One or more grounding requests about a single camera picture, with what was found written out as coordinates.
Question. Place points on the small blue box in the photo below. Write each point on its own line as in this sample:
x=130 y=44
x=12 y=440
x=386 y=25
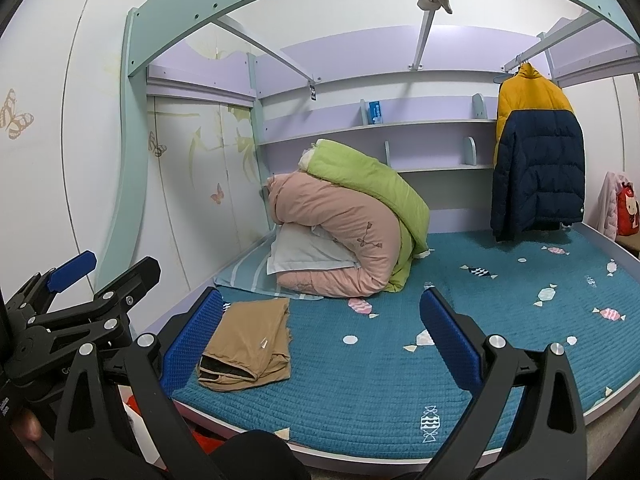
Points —
x=375 y=113

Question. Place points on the tan brown jacket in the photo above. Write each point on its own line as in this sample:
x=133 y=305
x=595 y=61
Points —
x=249 y=347

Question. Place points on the navy and yellow puffer jacket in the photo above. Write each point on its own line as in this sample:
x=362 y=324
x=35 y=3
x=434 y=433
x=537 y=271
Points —
x=539 y=177

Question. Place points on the teal candy-pattern bed cover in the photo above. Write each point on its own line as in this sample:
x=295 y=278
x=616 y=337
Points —
x=371 y=385

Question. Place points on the pink hanging garment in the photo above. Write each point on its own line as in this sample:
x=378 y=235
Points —
x=607 y=203

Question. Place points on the light grey pillow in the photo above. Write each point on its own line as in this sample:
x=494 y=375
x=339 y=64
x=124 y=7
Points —
x=301 y=248

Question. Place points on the green quilt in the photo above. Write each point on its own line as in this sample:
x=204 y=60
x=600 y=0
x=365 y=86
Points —
x=346 y=167

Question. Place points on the red and white object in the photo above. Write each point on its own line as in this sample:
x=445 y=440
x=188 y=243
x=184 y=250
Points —
x=157 y=427

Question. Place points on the striped teal pillow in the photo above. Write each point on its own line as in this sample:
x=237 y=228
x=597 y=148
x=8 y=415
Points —
x=249 y=274

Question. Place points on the lilac wall shelf unit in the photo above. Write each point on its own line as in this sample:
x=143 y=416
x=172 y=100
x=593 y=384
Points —
x=223 y=125

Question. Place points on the red cartoon backpack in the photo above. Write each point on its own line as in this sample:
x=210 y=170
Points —
x=627 y=211

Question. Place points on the person's left hand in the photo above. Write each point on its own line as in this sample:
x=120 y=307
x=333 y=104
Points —
x=28 y=430

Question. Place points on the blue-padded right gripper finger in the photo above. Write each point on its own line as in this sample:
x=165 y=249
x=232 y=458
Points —
x=72 y=271

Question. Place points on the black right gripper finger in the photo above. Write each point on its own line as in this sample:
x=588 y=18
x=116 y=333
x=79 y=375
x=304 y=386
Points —
x=93 y=439
x=129 y=287
x=547 y=438

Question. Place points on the pink quilt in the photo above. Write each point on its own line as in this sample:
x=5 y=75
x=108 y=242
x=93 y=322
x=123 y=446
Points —
x=362 y=224

